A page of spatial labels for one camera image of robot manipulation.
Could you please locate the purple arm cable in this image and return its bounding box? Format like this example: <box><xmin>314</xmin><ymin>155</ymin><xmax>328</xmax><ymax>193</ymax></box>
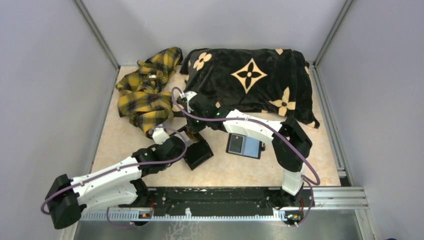
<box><xmin>40</xmin><ymin>125</ymin><xmax>189</xmax><ymax>229</ymax></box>
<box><xmin>170</xmin><ymin>86</ymin><xmax>322</xmax><ymax>228</ymax></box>

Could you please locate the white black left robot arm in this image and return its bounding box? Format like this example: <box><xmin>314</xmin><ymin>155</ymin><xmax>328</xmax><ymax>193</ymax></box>
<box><xmin>41</xmin><ymin>135</ymin><xmax>188</xmax><ymax>230</ymax></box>

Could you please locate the black blue card holder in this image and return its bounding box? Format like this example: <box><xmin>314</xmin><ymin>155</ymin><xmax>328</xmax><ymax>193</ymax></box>
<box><xmin>225</xmin><ymin>133</ymin><xmax>266</xmax><ymax>159</ymax></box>

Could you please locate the aluminium front frame rail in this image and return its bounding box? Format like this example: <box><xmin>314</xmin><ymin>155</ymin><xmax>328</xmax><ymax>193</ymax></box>
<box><xmin>81</xmin><ymin>186</ymin><xmax>369</xmax><ymax>222</ymax></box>

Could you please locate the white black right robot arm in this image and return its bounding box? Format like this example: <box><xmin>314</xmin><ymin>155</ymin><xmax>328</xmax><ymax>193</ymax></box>
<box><xmin>177</xmin><ymin>91</ymin><xmax>313</xmax><ymax>206</ymax></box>

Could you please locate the yellow plaid cloth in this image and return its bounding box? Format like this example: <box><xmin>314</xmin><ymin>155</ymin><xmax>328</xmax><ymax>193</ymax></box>
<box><xmin>115</xmin><ymin>46</ymin><xmax>183</xmax><ymax>138</ymax></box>

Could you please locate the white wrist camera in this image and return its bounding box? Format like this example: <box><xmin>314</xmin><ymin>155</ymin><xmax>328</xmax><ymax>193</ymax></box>
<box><xmin>180</xmin><ymin>91</ymin><xmax>197</xmax><ymax>113</ymax></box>
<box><xmin>150</xmin><ymin>127</ymin><xmax>170</xmax><ymax>145</ymax></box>

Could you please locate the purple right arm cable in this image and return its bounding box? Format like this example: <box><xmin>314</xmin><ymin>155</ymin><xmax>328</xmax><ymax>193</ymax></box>
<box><xmin>170</xmin><ymin>86</ymin><xmax>322</xmax><ymax>228</ymax></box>

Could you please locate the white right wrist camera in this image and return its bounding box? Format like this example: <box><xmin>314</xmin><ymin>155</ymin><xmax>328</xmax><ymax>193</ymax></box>
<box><xmin>180</xmin><ymin>91</ymin><xmax>197</xmax><ymax>113</ymax></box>

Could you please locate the black plastic card tray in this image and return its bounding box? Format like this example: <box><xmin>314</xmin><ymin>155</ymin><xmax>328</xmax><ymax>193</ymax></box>
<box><xmin>183</xmin><ymin>130</ymin><xmax>214</xmax><ymax>171</ymax></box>

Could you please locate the black floral pillow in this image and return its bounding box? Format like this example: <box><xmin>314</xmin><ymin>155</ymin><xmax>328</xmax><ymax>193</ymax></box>
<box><xmin>179</xmin><ymin>48</ymin><xmax>320</xmax><ymax>129</ymax></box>

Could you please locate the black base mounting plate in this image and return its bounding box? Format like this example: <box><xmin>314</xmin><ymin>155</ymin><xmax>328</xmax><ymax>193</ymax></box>
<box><xmin>121</xmin><ymin>186</ymin><xmax>315</xmax><ymax>217</ymax></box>

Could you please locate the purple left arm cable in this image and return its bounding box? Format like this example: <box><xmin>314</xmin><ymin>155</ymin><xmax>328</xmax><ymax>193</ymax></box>
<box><xmin>40</xmin><ymin>125</ymin><xmax>189</xmax><ymax>229</ymax></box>

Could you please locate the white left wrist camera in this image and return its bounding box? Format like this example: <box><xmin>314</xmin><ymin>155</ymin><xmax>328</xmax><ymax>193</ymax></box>
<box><xmin>150</xmin><ymin>127</ymin><xmax>170</xmax><ymax>145</ymax></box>

